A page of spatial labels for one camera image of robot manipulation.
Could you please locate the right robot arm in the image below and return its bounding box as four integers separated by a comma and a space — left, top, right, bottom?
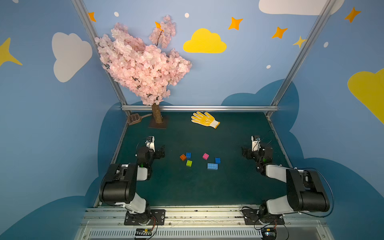
242, 146, 334, 224

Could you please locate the right electronics board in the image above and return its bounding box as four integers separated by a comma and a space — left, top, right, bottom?
261, 228, 277, 240

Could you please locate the aluminium front rail assembly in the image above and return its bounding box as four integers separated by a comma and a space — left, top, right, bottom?
73, 204, 335, 240

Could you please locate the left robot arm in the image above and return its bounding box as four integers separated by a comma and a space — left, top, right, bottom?
99, 146, 165, 226

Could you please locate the electronics board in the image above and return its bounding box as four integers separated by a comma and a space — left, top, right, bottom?
134, 229, 154, 240
261, 228, 277, 240

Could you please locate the light blue long lego brick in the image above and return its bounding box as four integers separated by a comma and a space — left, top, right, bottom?
207, 163, 218, 170

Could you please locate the brown slotted plastic scoop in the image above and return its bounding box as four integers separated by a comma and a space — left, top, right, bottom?
128, 113, 153, 126

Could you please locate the right aluminium frame post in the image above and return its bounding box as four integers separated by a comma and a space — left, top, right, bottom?
266, 0, 337, 119

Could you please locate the yellow dotted work glove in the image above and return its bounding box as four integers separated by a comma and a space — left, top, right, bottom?
191, 112, 220, 129

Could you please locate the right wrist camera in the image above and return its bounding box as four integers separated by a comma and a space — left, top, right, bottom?
251, 136, 261, 152

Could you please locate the aluminium frame post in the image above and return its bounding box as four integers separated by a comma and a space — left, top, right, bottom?
266, 0, 337, 119
71, 0, 132, 117

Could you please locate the green lego brick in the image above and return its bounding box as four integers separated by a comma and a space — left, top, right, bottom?
186, 160, 193, 167

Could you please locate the dark square tree base plate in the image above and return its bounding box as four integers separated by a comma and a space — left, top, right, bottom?
149, 116, 169, 129

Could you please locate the left electronics board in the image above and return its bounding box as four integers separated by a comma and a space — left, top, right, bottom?
134, 229, 154, 240

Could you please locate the left aluminium frame post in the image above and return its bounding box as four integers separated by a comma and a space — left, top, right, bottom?
71, 0, 132, 117

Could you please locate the aluminium back frame rail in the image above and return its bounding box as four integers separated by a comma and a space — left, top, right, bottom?
121, 104, 279, 113

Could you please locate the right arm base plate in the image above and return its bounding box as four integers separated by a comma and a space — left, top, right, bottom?
241, 207, 285, 226

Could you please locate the pink cherry blossom tree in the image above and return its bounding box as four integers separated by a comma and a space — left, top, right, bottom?
95, 15, 192, 123

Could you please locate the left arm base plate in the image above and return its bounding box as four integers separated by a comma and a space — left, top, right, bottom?
124, 210, 166, 226

